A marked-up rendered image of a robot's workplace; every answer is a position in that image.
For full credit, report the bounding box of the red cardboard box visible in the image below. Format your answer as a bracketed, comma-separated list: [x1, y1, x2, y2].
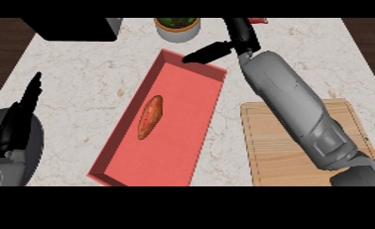
[88, 49, 229, 187]

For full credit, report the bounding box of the grey pot with green plant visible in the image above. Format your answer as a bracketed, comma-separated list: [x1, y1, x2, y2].
[153, 17, 203, 44]

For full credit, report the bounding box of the black appliance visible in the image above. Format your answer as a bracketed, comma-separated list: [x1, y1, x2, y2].
[21, 17, 125, 43]

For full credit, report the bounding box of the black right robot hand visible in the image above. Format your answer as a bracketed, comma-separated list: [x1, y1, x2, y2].
[181, 17, 263, 65]

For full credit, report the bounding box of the orange sweet potato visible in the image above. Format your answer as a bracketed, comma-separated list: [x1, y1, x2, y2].
[136, 94, 166, 141]

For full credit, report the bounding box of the wooden cutting board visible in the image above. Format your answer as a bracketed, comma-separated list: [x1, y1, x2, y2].
[240, 98, 375, 187]

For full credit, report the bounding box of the red object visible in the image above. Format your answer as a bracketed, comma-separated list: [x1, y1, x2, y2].
[247, 17, 271, 25]

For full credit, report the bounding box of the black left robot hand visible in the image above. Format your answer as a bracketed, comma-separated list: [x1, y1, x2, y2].
[0, 71, 45, 155]

